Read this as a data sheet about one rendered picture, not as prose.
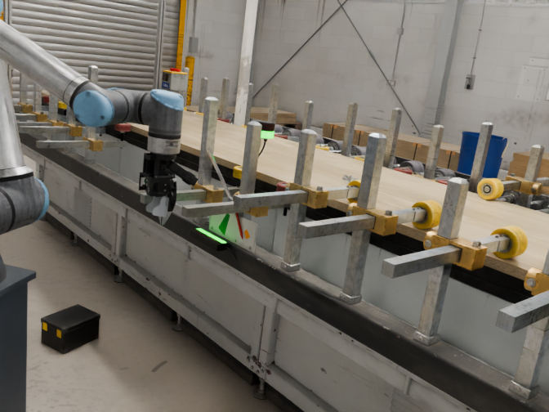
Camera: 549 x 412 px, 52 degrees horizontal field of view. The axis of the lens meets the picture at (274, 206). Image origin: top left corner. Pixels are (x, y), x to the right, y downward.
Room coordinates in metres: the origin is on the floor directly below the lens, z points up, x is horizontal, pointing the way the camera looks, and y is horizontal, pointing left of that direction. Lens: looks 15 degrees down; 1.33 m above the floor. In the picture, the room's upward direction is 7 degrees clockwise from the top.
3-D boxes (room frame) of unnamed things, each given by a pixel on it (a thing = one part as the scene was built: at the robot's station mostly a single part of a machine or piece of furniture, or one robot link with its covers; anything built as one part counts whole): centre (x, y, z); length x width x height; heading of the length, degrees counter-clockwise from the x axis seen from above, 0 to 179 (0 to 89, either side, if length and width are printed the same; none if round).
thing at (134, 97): (1.59, 0.44, 1.14); 0.12 x 0.12 x 0.09; 76
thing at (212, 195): (2.00, 0.25, 0.82); 0.14 x 0.06 x 0.05; 42
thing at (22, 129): (2.88, 1.12, 0.83); 0.44 x 0.03 x 0.04; 132
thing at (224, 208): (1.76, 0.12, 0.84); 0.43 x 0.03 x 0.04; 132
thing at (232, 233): (1.84, 0.13, 0.75); 0.26 x 0.01 x 0.10; 42
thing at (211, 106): (2.02, 0.27, 0.92); 0.04 x 0.04 x 0.48; 42
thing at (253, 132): (1.83, 0.10, 0.87); 0.04 x 0.04 x 0.48; 42
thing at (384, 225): (1.45, -0.26, 0.95); 0.14 x 0.06 x 0.05; 42
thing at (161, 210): (1.55, 0.32, 0.86); 0.06 x 0.03 x 0.09; 132
